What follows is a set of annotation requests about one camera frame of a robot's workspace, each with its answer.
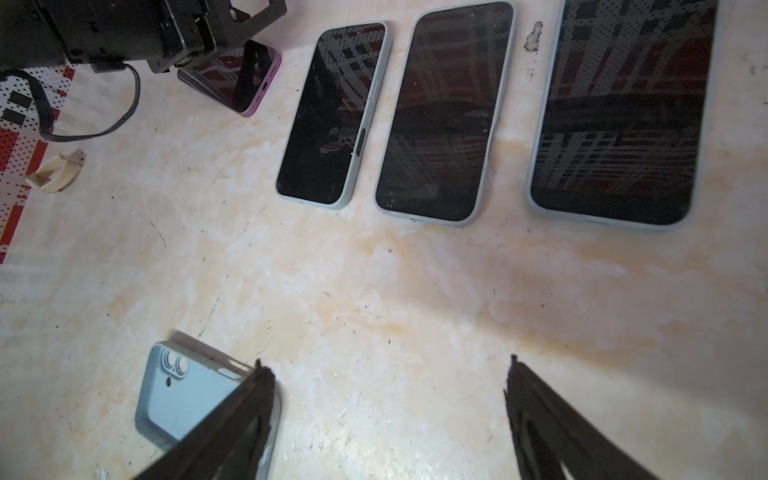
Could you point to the black phone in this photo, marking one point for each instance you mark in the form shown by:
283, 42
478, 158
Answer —
324, 149
437, 152
238, 79
620, 131

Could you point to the light blue case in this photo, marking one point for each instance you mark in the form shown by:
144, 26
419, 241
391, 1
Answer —
179, 389

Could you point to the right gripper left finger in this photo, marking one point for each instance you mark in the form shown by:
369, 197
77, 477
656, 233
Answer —
234, 441

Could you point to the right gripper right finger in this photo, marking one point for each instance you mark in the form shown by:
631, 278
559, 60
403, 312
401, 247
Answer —
552, 440

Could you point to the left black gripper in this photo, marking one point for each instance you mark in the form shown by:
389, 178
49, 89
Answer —
162, 33

